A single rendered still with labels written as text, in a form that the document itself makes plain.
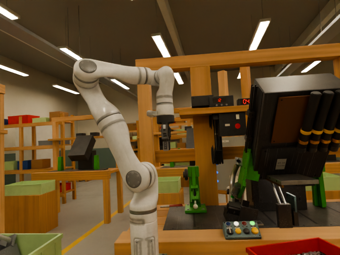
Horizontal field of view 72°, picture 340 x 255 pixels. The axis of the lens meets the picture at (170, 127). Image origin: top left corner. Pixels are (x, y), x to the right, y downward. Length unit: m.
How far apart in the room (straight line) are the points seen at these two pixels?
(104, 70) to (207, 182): 1.08
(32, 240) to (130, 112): 11.05
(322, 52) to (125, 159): 1.57
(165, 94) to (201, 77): 0.76
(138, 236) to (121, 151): 0.27
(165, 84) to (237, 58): 0.89
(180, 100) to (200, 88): 9.91
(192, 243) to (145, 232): 0.35
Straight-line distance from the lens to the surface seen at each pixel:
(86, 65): 0.90
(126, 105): 12.22
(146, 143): 1.67
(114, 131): 0.80
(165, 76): 0.98
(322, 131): 1.22
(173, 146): 8.38
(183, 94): 11.62
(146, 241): 0.83
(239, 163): 1.38
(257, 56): 1.81
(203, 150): 1.65
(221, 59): 1.76
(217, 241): 1.13
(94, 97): 0.90
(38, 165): 6.84
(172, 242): 1.13
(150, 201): 0.81
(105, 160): 12.54
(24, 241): 1.30
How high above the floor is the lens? 1.32
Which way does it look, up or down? 4 degrees up
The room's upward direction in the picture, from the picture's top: 3 degrees counter-clockwise
